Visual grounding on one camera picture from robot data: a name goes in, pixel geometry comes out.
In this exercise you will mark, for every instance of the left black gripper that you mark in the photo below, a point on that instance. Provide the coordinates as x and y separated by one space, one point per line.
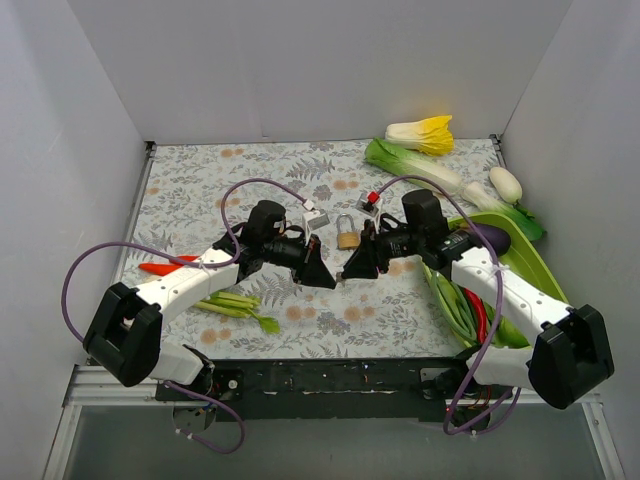
308 258

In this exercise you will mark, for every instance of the green plastic basket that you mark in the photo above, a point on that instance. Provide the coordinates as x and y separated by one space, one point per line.
522 258

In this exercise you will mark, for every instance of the white radish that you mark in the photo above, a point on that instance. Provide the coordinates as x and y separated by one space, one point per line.
506 184

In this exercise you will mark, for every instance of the red chili pepper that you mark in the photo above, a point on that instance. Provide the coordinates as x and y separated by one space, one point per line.
480 315

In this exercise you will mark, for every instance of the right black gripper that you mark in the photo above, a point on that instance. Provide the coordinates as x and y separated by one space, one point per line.
371 249

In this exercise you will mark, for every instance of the green white napa cabbage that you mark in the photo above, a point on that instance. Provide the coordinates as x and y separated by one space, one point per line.
400 161

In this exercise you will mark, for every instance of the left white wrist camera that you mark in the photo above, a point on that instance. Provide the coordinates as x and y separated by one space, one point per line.
312 219

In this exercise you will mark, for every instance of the large brass padlock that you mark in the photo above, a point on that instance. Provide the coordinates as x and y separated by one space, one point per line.
347 236

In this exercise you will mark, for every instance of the purple eggplant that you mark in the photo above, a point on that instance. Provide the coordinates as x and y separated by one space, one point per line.
499 239

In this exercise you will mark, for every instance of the green long beans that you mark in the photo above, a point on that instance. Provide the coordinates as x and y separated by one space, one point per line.
456 308

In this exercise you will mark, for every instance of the floral table mat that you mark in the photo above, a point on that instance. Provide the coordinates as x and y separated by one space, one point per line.
190 187

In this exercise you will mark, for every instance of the green celery stalks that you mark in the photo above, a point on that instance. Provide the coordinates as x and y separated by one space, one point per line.
238 306

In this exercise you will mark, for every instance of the yellow white napa cabbage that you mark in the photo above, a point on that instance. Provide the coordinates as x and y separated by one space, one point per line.
430 136

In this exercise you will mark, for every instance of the black aluminium base frame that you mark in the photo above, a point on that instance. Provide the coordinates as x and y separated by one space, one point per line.
377 388

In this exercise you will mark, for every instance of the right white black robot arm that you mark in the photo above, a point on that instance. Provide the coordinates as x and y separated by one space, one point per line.
568 353

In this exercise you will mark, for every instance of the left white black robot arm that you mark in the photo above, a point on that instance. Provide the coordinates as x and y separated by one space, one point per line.
125 333

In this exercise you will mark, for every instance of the orange carrot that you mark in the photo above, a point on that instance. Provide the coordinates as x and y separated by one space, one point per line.
159 269
182 260

